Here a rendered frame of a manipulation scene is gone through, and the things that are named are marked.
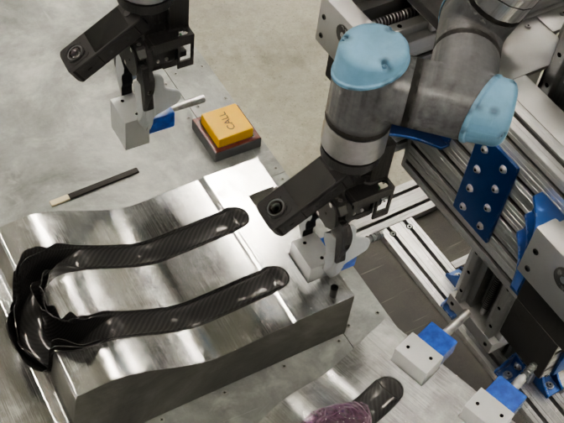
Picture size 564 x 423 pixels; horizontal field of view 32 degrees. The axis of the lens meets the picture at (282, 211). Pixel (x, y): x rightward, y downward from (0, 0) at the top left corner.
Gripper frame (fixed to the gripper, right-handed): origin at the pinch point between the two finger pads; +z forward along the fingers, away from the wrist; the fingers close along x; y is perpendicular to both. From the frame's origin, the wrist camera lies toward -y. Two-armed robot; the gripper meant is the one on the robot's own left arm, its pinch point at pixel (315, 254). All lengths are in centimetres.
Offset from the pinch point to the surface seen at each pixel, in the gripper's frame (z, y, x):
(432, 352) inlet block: 2.3, 6.7, -18.0
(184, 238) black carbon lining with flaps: 2.5, -13.2, 11.2
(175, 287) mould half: 2.1, -17.6, 4.5
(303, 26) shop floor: 90, 84, 127
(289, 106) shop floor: 90, 64, 100
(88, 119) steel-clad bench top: 10.4, -13.6, 43.7
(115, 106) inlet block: -5.3, -14.5, 30.1
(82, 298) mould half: -2.8, -29.7, 4.7
